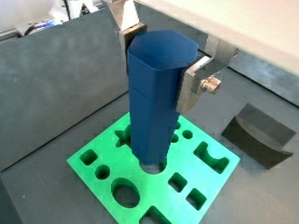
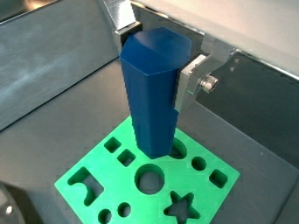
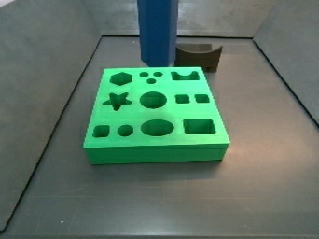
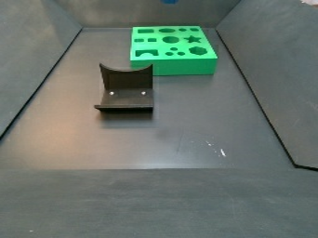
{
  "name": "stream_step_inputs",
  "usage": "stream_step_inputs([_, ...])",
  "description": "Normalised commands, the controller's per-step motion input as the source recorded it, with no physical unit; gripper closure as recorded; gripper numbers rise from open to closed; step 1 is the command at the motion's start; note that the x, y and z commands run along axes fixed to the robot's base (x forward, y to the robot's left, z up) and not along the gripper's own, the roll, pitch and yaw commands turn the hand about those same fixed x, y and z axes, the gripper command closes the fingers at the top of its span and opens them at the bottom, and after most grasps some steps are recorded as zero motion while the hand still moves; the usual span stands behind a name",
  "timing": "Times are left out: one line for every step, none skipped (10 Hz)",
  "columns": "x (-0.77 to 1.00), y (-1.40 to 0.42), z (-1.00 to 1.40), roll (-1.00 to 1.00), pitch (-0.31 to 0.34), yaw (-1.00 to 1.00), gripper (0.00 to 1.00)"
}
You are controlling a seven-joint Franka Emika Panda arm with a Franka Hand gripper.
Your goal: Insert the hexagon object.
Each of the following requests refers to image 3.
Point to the blue hexagon prism peg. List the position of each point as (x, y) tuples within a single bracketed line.
[(158, 23)]

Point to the green shape sorter block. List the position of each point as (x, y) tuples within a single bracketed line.
[(155, 115)]

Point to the dark curved cradle stand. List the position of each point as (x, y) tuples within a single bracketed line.
[(198, 55)]

